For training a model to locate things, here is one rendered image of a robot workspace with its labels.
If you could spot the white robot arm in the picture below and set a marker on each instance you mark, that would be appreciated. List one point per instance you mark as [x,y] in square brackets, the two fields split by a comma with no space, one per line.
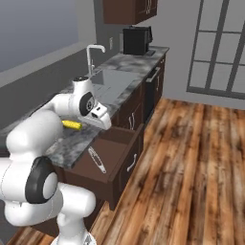
[28,153]

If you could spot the silver sink tap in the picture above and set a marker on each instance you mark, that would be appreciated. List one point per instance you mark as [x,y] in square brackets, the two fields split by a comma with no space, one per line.
[90,59]

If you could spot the grey framed window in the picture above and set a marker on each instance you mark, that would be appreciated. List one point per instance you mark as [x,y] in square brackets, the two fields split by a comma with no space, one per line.
[218,48]

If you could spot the white wall outlet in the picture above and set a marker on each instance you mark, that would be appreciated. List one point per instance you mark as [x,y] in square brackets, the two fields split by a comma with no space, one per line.
[111,43]

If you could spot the black dishwasher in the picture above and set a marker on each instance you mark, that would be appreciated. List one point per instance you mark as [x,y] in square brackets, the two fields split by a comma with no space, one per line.
[150,95]

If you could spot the brown cupboard doors under sink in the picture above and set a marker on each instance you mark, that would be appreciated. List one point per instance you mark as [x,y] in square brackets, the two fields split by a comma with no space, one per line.
[132,111]

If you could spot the black coffee machine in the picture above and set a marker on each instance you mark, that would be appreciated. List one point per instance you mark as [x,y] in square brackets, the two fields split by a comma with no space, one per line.
[135,40]

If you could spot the brown wall cupboard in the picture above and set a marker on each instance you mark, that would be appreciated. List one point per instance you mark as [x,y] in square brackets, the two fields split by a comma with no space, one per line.
[129,11]

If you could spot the grey sink basin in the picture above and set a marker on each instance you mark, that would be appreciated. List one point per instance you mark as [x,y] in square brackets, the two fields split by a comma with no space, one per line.
[113,83]

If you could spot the brown narrow base cupboard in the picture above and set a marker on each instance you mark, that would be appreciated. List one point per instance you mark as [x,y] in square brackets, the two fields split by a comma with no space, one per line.
[160,79]

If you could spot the silver tongs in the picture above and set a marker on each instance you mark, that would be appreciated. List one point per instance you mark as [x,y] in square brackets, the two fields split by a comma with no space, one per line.
[97,159]

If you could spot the brown wooden drawer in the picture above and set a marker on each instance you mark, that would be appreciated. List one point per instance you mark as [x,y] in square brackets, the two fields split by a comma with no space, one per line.
[108,153]

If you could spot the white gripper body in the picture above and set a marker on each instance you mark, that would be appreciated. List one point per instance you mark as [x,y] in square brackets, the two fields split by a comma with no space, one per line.
[99,122]

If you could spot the yellow corn cob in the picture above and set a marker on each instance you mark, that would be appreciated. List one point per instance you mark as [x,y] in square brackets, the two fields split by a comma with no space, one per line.
[72,124]

